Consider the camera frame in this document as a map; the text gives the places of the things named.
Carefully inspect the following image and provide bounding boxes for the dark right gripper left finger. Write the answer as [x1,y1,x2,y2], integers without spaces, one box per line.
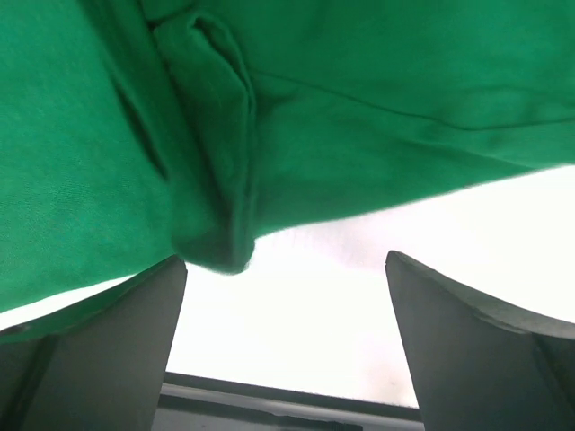
[1,257,187,431]

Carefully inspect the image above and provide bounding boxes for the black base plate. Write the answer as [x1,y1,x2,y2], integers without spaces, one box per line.
[158,373,424,430]

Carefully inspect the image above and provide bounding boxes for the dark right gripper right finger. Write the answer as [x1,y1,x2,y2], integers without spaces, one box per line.
[385,251,574,431]

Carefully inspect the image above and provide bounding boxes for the green t shirt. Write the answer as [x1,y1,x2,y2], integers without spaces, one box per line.
[1,1,574,311]

